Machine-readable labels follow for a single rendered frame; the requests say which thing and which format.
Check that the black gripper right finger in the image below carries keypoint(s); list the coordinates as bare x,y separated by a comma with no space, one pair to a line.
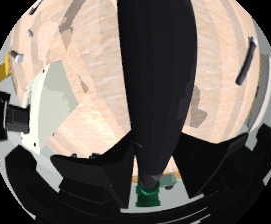
199,160

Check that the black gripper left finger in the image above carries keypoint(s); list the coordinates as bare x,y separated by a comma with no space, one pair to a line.
112,170

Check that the green cup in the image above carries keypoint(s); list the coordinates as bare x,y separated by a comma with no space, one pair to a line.
141,189

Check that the dark green post with cap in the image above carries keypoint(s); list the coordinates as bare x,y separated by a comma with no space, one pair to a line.
147,199

